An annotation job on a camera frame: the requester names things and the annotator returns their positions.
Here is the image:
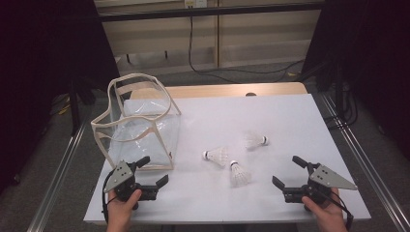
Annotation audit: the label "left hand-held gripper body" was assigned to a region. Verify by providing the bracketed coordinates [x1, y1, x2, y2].
[102, 159, 160, 202]

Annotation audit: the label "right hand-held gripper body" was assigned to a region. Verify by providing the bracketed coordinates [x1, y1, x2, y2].
[282, 161, 359, 205]

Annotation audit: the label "clear bag with beige trim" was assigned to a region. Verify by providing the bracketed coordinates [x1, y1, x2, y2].
[90, 72, 182, 171]

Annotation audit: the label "white shuttlecock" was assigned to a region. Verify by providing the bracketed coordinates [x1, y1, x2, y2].
[202, 146, 230, 168]
[229, 159, 252, 188]
[244, 130, 270, 151]

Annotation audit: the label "person's right hand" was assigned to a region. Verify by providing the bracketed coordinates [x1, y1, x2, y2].
[301, 188, 349, 227]

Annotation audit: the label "person's left hand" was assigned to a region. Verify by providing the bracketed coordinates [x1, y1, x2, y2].
[106, 188, 143, 224]

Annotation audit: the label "white table mat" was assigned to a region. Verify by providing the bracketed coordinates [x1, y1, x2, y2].
[83, 94, 372, 225]

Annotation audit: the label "black metal stand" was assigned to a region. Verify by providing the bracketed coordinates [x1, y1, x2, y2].
[66, 76, 98, 136]
[315, 61, 346, 112]

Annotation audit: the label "dark curtain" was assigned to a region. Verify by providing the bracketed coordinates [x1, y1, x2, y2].
[303, 0, 410, 159]
[0, 0, 120, 194]

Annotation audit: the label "left hand-held gripper cable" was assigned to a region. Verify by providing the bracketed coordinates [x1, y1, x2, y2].
[102, 169, 117, 224]

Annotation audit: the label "hand-held gripper cable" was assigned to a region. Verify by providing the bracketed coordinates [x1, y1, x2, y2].
[102, 169, 117, 224]
[317, 188, 355, 230]

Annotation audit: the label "metal floor rail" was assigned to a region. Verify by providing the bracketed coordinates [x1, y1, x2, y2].
[26, 119, 89, 232]
[320, 93, 410, 232]

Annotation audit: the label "right hand-held gripper cable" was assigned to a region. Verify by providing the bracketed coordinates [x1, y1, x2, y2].
[317, 188, 355, 230]

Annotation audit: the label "black floor cables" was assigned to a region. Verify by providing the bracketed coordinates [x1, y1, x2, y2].
[323, 88, 360, 131]

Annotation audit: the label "yellow floor cable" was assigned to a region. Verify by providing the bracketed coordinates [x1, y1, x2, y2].
[57, 101, 72, 116]

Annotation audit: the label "black wall socket cable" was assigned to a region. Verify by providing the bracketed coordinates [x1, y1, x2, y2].
[188, 14, 306, 84]

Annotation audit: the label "white wall socket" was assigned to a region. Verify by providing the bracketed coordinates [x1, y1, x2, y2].
[184, 0, 208, 9]

